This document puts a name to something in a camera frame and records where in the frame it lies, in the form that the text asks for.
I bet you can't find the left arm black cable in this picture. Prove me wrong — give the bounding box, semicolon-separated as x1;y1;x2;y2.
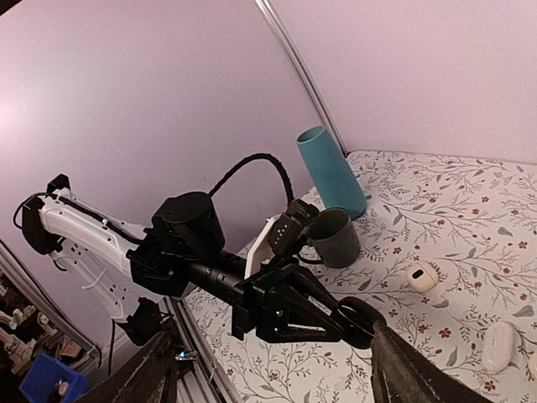
207;153;297;207

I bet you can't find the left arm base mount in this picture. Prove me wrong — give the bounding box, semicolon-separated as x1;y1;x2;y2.
123;297;161;347

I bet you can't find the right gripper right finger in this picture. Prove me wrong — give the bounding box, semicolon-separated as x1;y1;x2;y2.
371;321;488;403

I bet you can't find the left aluminium frame post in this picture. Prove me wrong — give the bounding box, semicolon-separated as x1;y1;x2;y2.
254;0;348;154

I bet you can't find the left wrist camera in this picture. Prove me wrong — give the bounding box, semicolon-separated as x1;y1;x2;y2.
244;199;320;279

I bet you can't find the teal tapered vase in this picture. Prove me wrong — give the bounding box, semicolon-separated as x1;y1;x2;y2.
296;126;368;220

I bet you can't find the floral patterned table mat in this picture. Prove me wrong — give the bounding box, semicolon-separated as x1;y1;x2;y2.
185;151;536;402

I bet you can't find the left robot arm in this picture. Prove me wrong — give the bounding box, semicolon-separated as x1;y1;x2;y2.
13;175;344;346

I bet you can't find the blue plastic storage bin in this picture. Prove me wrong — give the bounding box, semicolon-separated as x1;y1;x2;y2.
19;353;89;403

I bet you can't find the dark grey mug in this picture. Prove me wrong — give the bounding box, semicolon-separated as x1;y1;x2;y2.
297;207;361;269

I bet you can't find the closed white earbud case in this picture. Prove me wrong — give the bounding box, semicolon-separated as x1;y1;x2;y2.
482;322;514;373

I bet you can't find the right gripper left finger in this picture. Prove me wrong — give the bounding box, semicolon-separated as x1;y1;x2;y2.
79;332;179;403

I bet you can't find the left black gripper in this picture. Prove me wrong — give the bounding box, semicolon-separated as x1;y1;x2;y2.
231;264;344;343

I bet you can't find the open white earbud case left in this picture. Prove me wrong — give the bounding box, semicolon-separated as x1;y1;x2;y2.
406;261;439;293

